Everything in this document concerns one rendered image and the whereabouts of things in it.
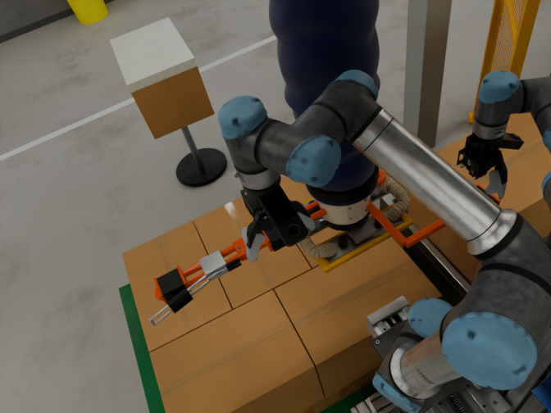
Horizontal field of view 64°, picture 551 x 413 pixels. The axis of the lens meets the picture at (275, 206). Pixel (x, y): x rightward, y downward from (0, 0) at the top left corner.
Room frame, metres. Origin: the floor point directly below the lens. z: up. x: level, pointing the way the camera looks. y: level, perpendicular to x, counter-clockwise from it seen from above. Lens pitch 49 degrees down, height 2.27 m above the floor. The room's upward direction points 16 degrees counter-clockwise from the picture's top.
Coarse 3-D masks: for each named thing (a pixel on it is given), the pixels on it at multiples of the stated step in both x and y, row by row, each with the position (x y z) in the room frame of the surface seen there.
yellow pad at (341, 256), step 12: (372, 216) 0.89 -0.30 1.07; (408, 216) 0.85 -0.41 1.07; (384, 228) 0.83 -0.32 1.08; (396, 228) 0.82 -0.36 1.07; (336, 240) 0.84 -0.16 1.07; (348, 240) 0.82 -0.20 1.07; (372, 240) 0.80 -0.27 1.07; (384, 240) 0.80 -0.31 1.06; (336, 252) 0.79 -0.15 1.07; (348, 252) 0.78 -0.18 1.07; (360, 252) 0.78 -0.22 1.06; (324, 264) 0.77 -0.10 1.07; (336, 264) 0.75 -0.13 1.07
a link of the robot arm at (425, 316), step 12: (420, 300) 0.47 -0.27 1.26; (432, 300) 0.46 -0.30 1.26; (408, 312) 0.46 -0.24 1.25; (420, 312) 0.44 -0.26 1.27; (432, 312) 0.43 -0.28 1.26; (444, 312) 0.42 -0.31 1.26; (408, 324) 0.43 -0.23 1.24; (420, 324) 0.41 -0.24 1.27; (432, 324) 0.40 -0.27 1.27; (408, 336) 0.40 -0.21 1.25; (420, 336) 0.39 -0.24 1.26
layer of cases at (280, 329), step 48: (288, 192) 1.59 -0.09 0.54; (192, 240) 1.45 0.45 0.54; (144, 288) 1.25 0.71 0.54; (192, 288) 1.17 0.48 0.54; (240, 288) 1.10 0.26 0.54; (288, 288) 1.03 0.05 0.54; (336, 288) 0.96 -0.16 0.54; (384, 288) 0.90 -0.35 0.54; (432, 288) 0.84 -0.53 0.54; (144, 336) 1.00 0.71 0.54; (192, 336) 0.94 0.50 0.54; (240, 336) 0.87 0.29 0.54; (288, 336) 0.81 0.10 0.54; (336, 336) 0.76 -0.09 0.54; (192, 384) 0.73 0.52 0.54; (240, 384) 0.68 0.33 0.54; (288, 384) 0.64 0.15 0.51; (336, 384) 0.68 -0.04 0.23
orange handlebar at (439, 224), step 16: (384, 176) 0.95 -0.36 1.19; (368, 208) 0.84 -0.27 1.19; (384, 224) 0.77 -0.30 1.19; (432, 224) 0.72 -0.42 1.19; (240, 240) 0.85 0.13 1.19; (400, 240) 0.70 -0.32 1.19; (416, 240) 0.68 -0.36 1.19; (224, 256) 0.83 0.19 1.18; (240, 256) 0.80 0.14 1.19; (192, 272) 0.80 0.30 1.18
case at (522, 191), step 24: (528, 120) 1.23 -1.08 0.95; (456, 144) 1.21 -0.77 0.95; (528, 144) 1.11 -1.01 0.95; (456, 168) 1.09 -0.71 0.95; (528, 168) 1.00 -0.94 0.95; (528, 192) 0.90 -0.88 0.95; (432, 216) 1.03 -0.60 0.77; (528, 216) 0.84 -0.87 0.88; (432, 240) 1.02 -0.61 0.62; (456, 240) 0.90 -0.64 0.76; (456, 264) 0.88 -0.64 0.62
